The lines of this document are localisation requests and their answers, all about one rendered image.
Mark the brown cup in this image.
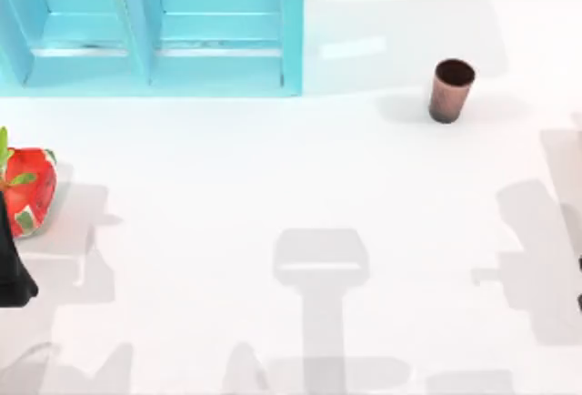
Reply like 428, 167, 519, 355
427, 58, 477, 125

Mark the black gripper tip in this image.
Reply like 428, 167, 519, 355
0, 188, 40, 309

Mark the light blue rack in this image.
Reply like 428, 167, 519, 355
0, 0, 305, 98

